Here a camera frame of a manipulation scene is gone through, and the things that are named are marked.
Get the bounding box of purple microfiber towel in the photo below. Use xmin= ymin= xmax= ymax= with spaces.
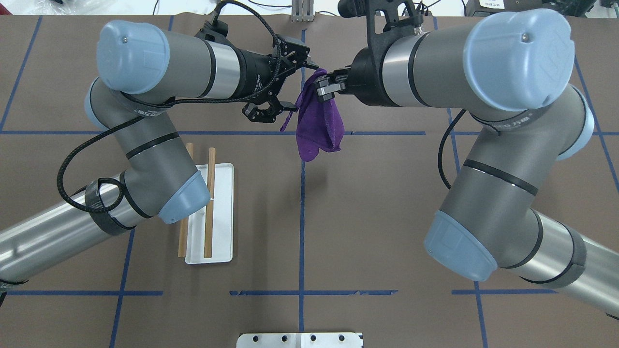
xmin=295 ymin=68 xmax=345 ymax=161

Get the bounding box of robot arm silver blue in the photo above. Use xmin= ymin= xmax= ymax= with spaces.
xmin=0 ymin=20 xmax=318 ymax=292
xmin=317 ymin=0 xmax=619 ymax=319

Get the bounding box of white rack base tray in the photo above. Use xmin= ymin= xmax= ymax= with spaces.
xmin=185 ymin=163 xmax=235 ymax=265

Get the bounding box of wooden rack rod front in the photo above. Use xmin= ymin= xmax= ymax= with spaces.
xmin=203 ymin=147 xmax=216 ymax=259

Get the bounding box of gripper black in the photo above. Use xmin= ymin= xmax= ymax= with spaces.
xmin=314 ymin=47 xmax=387 ymax=106
xmin=235 ymin=37 xmax=319 ymax=124

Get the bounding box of white pedestal column base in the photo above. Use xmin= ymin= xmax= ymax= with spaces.
xmin=235 ymin=332 xmax=364 ymax=348

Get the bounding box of wooden rack rod rear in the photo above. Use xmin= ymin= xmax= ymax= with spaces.
xmin=177 ymin=143 xmax=194 ymax=258

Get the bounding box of wooden rack rod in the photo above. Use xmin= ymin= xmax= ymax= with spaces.
xmin=203 ymin=147 xmax=216 ymax=259
xmin=177 ymin=143 xmax=194 ymax=258

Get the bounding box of aluminium frame post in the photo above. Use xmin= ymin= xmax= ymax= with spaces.
xmin=291 ymin=0 xmax=315 ymax=23

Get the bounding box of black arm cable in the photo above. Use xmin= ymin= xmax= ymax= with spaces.
xmin=438 ymin=109 xmax=467 ymax=190
xmin=57 ymin=0 xmax=286 ymax=214

